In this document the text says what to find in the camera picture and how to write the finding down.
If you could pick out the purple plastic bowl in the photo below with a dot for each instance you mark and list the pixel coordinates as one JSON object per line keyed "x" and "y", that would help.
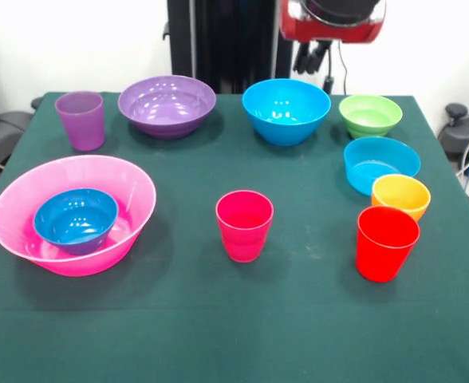
{"x": 166, "y": 103}

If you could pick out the red plastic cup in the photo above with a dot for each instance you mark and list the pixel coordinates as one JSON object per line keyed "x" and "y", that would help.
{"x": 382, "y": 255}

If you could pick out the shallow light blue plastic bowl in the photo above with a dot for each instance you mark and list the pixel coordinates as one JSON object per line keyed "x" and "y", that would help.
{"x": 362, "y": 167}

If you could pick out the purple plastic cup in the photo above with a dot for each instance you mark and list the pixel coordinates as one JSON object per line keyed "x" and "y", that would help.
{"x": 81, "y": 127}

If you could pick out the green plastic bowl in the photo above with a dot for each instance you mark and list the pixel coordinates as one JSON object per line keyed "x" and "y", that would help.
{"x": 370, "y": 115}

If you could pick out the orange plastic cup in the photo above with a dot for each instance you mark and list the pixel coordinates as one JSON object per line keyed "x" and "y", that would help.
{"x": 402, "y": 195}

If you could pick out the large pink plastic bowl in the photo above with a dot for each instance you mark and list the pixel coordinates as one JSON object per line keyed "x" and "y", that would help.
{"x": 19, "y": 231}

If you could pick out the large light blue plastic bowl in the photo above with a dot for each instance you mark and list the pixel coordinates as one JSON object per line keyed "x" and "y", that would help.
{"x": 286, "y": 127}

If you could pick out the magenta plastic cup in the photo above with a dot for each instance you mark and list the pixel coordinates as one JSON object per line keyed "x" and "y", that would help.
{"x": 244, "y": 235}

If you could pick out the dark green tablecloth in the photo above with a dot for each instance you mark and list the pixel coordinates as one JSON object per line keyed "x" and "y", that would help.
{"x": 298, "y": 339}

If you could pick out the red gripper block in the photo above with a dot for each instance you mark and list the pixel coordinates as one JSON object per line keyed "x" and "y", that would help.
{"x": 330, "y": 34}

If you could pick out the small dark blue plastic bowl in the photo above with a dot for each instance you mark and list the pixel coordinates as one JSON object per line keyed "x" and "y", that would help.
{"x": 71, "y": 235}

